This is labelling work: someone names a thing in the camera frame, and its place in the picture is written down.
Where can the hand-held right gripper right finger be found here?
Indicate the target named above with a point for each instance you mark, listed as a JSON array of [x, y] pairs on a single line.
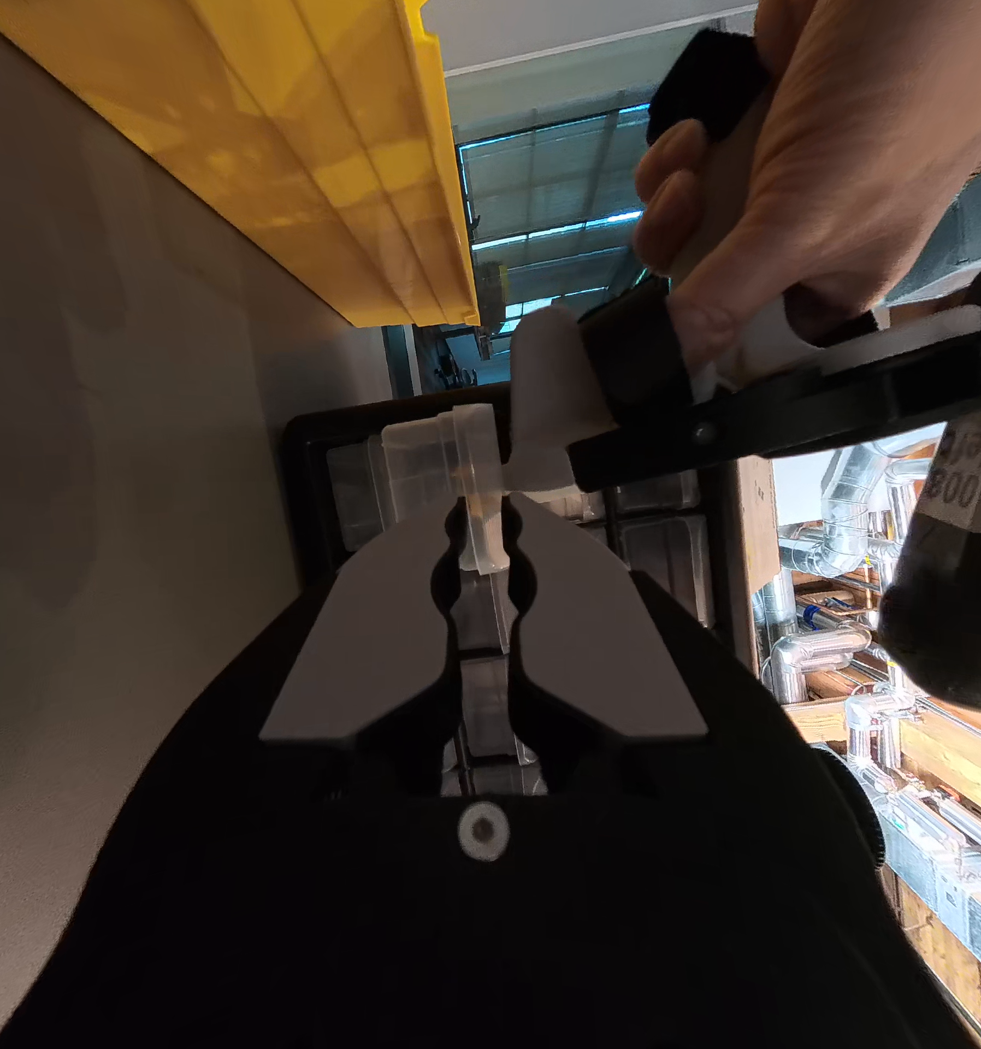
[[614, 656]]

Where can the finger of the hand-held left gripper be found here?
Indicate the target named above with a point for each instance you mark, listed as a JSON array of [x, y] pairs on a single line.
[[553, 377], [540, 471]]

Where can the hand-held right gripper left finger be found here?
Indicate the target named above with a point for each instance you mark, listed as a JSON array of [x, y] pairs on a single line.
[[360, 656]]

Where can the clear plastic drawer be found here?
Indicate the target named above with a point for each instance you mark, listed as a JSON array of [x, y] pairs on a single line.
[[433, 456]]

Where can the black drawer cabinet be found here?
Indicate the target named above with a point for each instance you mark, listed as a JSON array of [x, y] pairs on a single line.
[[306, 492]]

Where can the yellow plastic bin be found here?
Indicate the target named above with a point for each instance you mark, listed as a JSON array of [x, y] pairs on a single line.
[[261, 131]]

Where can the person's left hand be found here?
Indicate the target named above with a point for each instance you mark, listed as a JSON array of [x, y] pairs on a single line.
[[851, 148]]

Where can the silver pipe bundle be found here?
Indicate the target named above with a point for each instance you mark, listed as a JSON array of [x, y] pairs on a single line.
[[819, 648]]

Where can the glass partition wall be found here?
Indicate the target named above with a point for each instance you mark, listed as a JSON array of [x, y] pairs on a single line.
[[540, 213]]

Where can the metal air duct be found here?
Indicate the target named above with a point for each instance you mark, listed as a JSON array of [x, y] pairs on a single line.
[[950, 885]]

